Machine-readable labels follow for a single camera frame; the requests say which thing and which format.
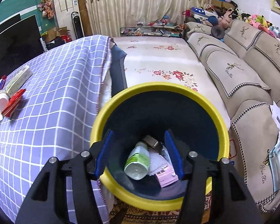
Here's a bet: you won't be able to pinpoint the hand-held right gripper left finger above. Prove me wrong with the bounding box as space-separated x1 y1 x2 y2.
15 130 115 224

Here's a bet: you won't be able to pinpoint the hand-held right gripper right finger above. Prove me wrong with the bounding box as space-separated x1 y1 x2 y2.
164 129 264 224

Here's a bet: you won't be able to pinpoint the pink carton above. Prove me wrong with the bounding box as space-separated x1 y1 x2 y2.
155 164 179 188

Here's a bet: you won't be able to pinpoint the white foam fruit net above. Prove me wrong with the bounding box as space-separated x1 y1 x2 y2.
148 150 169 176

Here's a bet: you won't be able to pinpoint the brown plastic tray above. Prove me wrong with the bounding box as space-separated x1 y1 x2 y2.
142 135 162 154

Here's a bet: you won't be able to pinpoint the yellow rimmed dark bin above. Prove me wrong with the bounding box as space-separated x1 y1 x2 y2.
90 82 230 211

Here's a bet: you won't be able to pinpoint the white bottle green label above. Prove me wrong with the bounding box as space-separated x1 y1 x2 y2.
124 142 151 181

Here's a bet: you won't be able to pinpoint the blue checked tablecloth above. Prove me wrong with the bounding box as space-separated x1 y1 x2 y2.
0 35 113 224

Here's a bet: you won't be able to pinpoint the dark blue quilt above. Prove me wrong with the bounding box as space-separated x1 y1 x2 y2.
110 43 128 98

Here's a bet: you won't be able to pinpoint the floral white mat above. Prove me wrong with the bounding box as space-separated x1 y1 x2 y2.
110 36 231 131

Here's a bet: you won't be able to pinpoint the beige sofa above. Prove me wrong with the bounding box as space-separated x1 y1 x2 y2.
184 19 280 214

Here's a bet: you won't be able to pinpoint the flat red box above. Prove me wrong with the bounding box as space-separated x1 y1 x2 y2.
1 89 26 118

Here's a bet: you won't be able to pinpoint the white papers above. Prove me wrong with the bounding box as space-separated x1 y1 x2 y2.
268 100 280 132

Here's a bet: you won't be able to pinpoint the white blue tissue pack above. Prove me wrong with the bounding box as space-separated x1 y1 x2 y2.
6 65 33 94

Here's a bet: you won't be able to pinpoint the white blue yogurt cup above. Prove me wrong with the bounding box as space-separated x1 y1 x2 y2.
0 90 9 110

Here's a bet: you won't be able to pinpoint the pile of open cardboard boxes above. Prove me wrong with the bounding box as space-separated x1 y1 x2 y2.
45 27 71 43

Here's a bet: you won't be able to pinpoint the low shelf with clutter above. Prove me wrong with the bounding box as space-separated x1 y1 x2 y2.
120 21 185 38

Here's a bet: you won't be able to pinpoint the grey tower fan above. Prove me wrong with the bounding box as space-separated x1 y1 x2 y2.
71 12 81 40

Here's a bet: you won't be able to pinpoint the large black television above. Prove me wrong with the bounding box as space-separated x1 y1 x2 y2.
0 14 45 87

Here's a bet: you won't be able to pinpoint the beige patterned curtain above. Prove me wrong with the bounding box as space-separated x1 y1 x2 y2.
76 0 213 38

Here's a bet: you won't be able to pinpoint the white standing air conditioner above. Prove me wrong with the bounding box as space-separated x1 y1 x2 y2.
52 0 80 28

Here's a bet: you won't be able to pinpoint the pile of plush toys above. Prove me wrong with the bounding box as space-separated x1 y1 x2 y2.
183 0 280 45

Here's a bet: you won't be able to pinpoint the hanging flower decoration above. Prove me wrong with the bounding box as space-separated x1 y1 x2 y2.
37 0 55 19

